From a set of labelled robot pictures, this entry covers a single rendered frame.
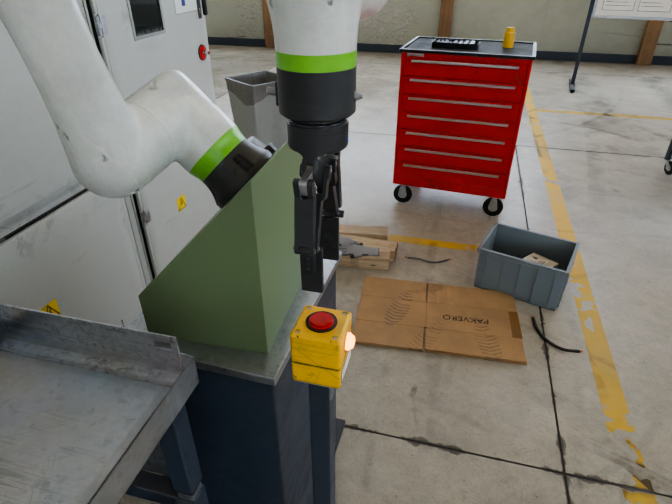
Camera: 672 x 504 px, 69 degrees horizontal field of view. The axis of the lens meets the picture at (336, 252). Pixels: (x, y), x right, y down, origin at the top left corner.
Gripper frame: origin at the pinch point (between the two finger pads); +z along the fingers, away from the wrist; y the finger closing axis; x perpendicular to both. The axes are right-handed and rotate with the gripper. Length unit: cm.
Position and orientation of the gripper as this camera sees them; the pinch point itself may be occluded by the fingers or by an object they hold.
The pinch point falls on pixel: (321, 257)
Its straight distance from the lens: 69.5
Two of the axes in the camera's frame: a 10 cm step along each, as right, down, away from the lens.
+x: 9.7, 1.3, -2.2
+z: 0.0, 8.5, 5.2
